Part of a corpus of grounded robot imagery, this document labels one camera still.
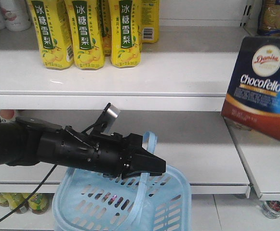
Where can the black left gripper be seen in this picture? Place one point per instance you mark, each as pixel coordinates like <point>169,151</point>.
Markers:
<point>113,155</point>

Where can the light blue plastic basket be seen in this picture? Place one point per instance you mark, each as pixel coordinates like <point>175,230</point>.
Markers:
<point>88,201</point>

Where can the blue chocolate cookie box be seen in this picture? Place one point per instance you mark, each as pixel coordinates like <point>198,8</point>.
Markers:
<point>253,94</point>

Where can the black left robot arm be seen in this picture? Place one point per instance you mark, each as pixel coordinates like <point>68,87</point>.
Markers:
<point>29,141</point>

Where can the white store shelving unit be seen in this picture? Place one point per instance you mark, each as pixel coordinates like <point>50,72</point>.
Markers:
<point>177,91</point>

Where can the yellow pear drink bottle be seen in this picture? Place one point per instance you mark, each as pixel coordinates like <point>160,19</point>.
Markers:
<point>51,25</point>
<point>86,35</point>
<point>125,45</point>

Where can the cracker packet blue wrapper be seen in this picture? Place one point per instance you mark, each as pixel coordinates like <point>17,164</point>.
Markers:
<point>269,18</point>

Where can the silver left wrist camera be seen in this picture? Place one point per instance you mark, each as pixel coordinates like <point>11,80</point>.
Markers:
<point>107,118</point>

